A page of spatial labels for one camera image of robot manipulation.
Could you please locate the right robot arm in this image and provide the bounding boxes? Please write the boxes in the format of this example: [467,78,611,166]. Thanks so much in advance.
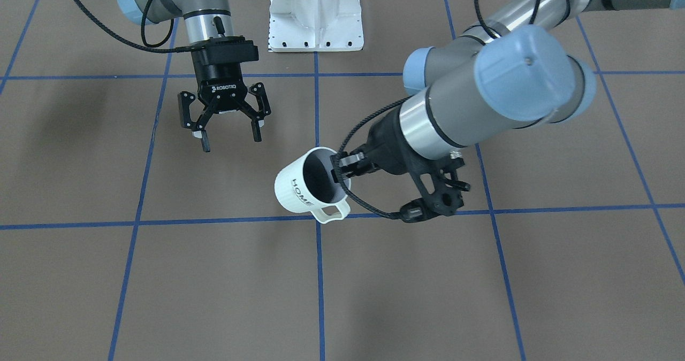
[117,0,271,152]

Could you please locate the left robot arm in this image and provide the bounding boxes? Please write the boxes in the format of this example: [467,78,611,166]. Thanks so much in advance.
[330,0,683,191]

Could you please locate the white ribbed mug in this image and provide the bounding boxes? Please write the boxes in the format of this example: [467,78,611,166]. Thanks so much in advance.
[274,147,351,224]

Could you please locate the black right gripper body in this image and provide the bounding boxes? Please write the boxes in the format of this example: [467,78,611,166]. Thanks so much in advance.
[191,37,259,113]

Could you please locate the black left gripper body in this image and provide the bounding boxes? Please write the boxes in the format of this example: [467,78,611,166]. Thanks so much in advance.
[364,108,426,175]

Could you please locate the black camera cable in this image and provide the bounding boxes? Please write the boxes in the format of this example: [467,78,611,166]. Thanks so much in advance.
[59,0,194,54]
[336,0,557,220]

